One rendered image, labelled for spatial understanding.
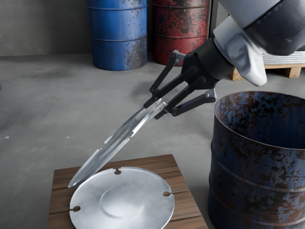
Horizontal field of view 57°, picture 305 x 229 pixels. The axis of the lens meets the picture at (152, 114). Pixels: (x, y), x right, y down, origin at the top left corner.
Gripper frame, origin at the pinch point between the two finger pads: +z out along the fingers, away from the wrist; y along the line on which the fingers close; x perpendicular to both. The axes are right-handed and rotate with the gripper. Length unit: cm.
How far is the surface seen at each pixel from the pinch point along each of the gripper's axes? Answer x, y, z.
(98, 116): -104, 4, 93
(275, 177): -22.3, -43.4, -3.4
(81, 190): -2.5, -5.8, 36.7
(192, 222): -0.1, -29.5, 13.6
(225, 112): -54, -28, 5
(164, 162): -22.3, -19.9, 22.4
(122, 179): -10.1, -12.6, 29.7
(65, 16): -236, 107, 132
